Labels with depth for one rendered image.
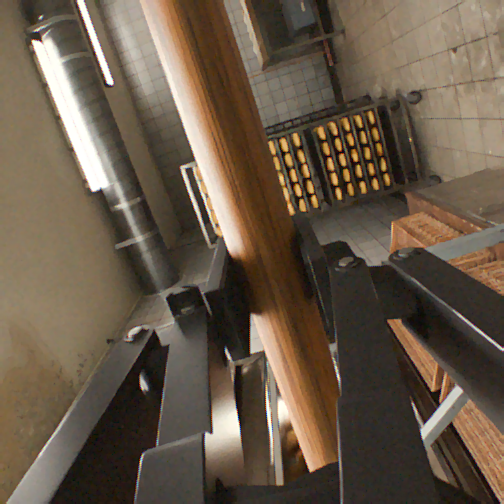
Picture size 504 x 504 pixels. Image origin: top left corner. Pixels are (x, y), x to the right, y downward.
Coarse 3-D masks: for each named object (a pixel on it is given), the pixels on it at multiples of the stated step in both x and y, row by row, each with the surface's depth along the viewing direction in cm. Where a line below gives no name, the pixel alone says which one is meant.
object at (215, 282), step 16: (224, 240) 19; (224, 256) 16; (224, 272) 14; (208, 288) 13; (224, 288) 13; (240, 288) 17; (208, 304) 13; (224, 304) 13; (240, 304) 15; (224, 320) 13; (240, 320) 14; (224, 336) 14; (240, 336) 14; (240, 352) 14
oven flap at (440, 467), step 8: (416, 408) 123; (416, 416) 121; (424, 424) 116; (432, 448) 107; (440, 448) 109; (432, 456) 107; (440, 456) 104; (432, 464) 105; (440, 464) 102; (448, 464) 102; (432, 472) 103; (440, 472) 102; (448, 472) 98; (448, 480) 96; (456, 480) 96
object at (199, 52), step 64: (192, 0) 12; (192, 64) 13; (192, 128) 14; (256, 128) 14; (256, 192) 14; (256, 256) 15; (256, 320) 17; (320, 320) 17; (320, 384) 17; (320, 448) 19
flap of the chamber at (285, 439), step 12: (276, 384) 145; (276, 396) 137; (276, 408) 131; (276, 420) 126; (288, 420) 136; (276, 432) 121; (288, 432) 129; (276, 444) 116; (288, 444) 122; (276, 456) 112; (288, 456) 116; (300, 456) 127; (276, 468) 108; (288, 468) 111; (300, 468) 121; (276, 480) 104; (288, 480) 106
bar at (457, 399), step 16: (464, 240) 103; (480, 240) 103; (496, 240) 103; (448, 256) 104; (336, 352) 114; (336, 368) 107; (448, 400) 64; (464, 400) 63; (432, 416) 66; (448, 416) 64; (432, 432) 65
